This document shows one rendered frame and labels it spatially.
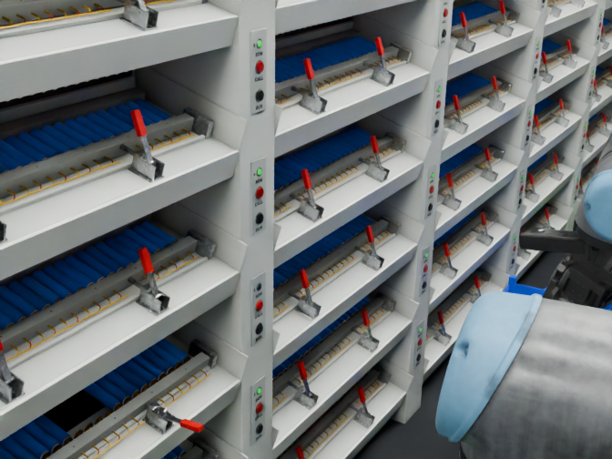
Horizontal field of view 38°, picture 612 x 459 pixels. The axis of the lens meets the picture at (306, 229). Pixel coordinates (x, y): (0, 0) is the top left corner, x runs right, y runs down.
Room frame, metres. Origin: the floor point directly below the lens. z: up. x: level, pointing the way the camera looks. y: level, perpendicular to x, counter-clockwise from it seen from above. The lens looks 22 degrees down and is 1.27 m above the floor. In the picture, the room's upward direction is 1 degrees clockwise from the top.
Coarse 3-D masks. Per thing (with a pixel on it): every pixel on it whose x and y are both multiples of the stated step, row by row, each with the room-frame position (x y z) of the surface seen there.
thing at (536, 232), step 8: (528, 232) 1.29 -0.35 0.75; (536, 232) 1.28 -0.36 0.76; (544, 232) 1.28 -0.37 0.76; (552, 232) 1.27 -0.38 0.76; (560, 232) 1.27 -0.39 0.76; (568, 232) 1.26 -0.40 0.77; (520, 240) 1.28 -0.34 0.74; (528, 240) 1.27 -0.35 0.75; (536, 240) 1.26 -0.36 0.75; (544, 240) 1.25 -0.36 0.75; (552, 240) 1.24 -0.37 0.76; (560, 240) 1.23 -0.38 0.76; (568, 240) 1.23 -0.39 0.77; (576, 240) 1.22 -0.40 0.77; (528, 248) 1.27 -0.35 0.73; (536, 248) 1.26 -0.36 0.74; (544, 248) 1.25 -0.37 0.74; (552, 248) 1.24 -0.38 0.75; (560, 248) 1.23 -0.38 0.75; (568, 248) 1.22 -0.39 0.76; (576, 248) 1.21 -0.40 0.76; (584, 248) 1.21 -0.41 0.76
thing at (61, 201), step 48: (48, 96) 1.19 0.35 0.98; (96, 96) 1.26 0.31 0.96; (144, 96) 1.32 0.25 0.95; (192, 96) 1.31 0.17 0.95; (0, 144) 1.07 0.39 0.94; (48, 144) 1.11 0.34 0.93; (96, 144) 1.12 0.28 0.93; (144, 144) 1.12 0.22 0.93; (192, 144) 1.25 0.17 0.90; (240, 144) 1.26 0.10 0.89; (0, 192) 0.97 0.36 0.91; (48, 192) 1.01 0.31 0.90; (96, 192) 1.05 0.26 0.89; (144, 192) 1.08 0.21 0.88; (192, 192) 1.19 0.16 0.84; (0, 240) 0.89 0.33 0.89; (48, 240) 0.95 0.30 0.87
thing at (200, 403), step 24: (168, 336) 1.33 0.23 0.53; (192, 336) 1.32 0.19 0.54; (216, 336) 1.29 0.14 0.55; (216, 360) 1.28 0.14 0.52; (240, 360) 1.26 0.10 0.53; (192, 384) 1.23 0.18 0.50; (216, 384) 1.24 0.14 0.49; (168, 408) 1.16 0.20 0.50; (192, 408) 1.17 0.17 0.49; (216, 408) 1.22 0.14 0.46; (72, 432) 1.07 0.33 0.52; (144, 432) 1.10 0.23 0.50; (168, 432) 1.11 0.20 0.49; (192, 432) 1.17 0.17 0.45; (120, 456) 1.05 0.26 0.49; (144, 456) 1.06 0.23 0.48
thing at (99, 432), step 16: (192, 368) 1.23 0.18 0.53; (160, 384) 1.18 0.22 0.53; (176, 384) 1.20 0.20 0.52; (144, 400) 1.14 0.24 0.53; (160, 400) 1.16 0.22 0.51; (112, 416) 1.09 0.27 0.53; (128, 416) 1.10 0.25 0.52; (96, 432) 1.05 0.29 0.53; (112, 432) 1.08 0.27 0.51; (128, 432) 1.08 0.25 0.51; (64, 448) 1.01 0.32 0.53; (80, 448) 1.02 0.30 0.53; (96, 448) 1.04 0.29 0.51
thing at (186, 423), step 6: (162, 414) 1.12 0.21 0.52; (168, 420) 1.11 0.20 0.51; (174, 420) 1.11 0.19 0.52; (180, 420) 1.11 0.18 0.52; (186, 420) 1.10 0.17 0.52; (180, 426) 1.10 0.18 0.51; (186, 426) 1.09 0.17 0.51; (192, 426) 1.09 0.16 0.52; (198, 426) 1.08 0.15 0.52; (198, 432) 1.08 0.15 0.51
